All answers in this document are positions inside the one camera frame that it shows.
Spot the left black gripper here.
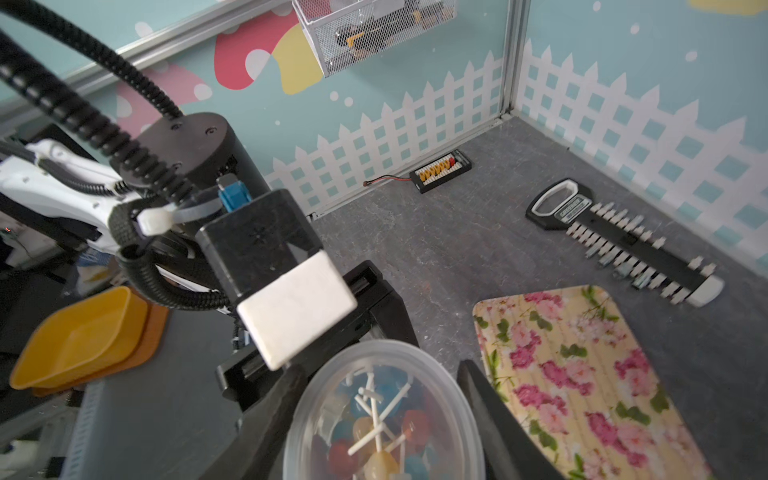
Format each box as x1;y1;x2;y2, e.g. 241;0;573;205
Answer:
217;260;419;411

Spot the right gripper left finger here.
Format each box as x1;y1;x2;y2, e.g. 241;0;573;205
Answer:
200;365;308;480

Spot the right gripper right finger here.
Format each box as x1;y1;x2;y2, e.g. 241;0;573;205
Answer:
457;360;563;480

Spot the clear candy jar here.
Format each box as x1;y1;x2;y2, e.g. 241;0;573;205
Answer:
282;340;486;479

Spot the floral rectangular tray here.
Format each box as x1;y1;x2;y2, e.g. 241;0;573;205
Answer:
472;285;713;479

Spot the black parallel charging board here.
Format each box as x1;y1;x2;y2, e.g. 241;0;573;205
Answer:
409;150;473;194

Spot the orange tray outside cell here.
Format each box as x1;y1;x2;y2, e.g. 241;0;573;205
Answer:
31;302;170;398

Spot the yellow plastic bin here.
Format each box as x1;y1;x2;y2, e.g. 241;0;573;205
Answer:
10;286;149;390

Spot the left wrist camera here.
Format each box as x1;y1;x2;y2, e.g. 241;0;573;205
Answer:
196;185;357;371

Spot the black socket holder rail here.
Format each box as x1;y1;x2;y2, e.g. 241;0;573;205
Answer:
525;178;725;308

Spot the white wire basket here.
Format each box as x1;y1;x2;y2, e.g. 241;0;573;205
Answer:
292;0;458;78

